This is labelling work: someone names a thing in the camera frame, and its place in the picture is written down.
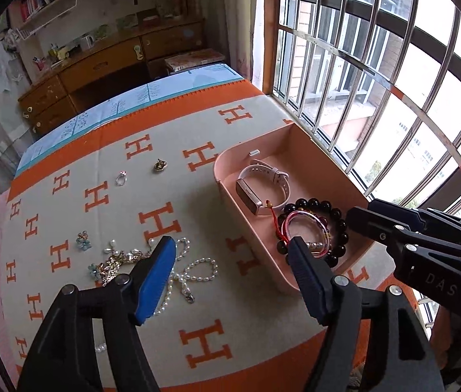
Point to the gold rhinestone hair comb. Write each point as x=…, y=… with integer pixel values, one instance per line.
x=112, y=266

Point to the light blue printed sheet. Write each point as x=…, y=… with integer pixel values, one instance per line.
x=140, y=98

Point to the clear pink bangle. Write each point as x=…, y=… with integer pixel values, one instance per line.
x=291, y=222

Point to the metal window grille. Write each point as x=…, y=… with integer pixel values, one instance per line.
x=361, y=61

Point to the small white clasp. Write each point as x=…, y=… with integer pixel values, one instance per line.
x=253, y=152

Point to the wooden desk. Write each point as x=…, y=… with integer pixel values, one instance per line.
x=108, y=65

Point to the white smart band watch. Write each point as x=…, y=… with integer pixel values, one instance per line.
x=247, y=192

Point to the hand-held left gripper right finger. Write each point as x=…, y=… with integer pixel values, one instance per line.
x=304, y=279

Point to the book stack on stool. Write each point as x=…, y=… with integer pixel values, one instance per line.
x=193, y=60

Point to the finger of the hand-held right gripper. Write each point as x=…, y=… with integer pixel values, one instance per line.
x=377, y=228
x=393, y=210

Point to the blue flower earring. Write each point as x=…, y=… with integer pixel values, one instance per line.
x=83, y=241
x=92, y=270

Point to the white mug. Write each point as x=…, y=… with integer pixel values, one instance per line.
x=87, y=41

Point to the orange patterned blanket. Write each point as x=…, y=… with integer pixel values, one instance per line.
x=132, y=212

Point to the gold brooch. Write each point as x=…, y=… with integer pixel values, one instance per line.
x=159, y=165

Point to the glass jar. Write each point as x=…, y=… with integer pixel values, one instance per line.
x=172, y=6

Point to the pink plastic tray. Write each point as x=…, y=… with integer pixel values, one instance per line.
x=316, y=159

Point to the red pencil cup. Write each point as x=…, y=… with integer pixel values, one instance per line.
x=41, y=64

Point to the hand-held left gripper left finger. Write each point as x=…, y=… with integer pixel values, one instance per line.
x=157, y=281

